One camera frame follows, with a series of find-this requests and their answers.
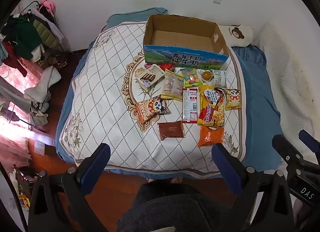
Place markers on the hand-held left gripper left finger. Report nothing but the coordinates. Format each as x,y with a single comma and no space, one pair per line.
96,164

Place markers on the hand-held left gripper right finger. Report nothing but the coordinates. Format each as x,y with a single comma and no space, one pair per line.
225,164

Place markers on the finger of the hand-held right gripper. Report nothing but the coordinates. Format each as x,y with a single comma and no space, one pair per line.
282,144
308,138

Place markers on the clear bag of colourful candies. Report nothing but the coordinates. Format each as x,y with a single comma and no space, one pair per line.
191,77

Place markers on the beige chocolate cookie packet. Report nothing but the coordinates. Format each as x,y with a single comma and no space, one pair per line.
150,75

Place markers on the cardboard milk box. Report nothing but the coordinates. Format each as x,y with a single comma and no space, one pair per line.
185,58

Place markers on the person's right foot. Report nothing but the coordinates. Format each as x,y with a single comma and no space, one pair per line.
178,180

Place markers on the person's foot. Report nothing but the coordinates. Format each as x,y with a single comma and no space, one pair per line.
153,180
178,180

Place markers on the yellow instant noodle packet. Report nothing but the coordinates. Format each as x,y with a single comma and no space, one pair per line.
210,112

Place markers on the blue bed sheet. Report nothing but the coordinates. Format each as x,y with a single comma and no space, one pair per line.
255,97

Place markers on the white paper sheet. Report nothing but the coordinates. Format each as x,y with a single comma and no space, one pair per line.
39,147

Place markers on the person's left foot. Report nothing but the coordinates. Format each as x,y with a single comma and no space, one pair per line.
153,180

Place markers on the brown sauce packet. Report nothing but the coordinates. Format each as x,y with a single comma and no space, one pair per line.
171,130

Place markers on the small yellow panda packet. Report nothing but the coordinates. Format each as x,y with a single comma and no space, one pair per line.
232,99

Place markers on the white red-label snack packet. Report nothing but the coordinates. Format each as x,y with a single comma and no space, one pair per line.
191,107

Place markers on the pile of small household items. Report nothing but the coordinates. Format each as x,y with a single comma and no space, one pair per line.
23,184

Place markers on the grey striped garment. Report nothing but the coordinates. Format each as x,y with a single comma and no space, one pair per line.
38,114

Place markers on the orange panda snack packet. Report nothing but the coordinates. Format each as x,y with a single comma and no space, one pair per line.
150,108

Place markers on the small white snack packet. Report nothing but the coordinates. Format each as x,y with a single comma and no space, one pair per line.
220,78

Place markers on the white floral printed quilt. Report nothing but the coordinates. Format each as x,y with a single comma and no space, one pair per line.
105,72

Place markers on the beige yellow-edged snack packet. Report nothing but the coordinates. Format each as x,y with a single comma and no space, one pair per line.
172,84

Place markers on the white garment pile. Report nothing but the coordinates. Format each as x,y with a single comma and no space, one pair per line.
45,82

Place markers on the red snack packet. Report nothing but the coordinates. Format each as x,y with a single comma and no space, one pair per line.
167,66

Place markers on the white bear print pillow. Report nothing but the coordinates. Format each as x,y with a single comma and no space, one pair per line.
237,37

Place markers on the olive puffer vest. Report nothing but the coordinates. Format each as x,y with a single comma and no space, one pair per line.
46,34

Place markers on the dark green jacket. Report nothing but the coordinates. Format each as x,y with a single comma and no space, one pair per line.
25,37

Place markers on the pink plush hat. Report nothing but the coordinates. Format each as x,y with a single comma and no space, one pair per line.
47,4

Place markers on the black clothes rack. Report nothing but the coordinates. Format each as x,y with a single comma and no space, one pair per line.
32,4

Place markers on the white wall switch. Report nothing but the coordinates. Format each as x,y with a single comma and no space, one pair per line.
216,0

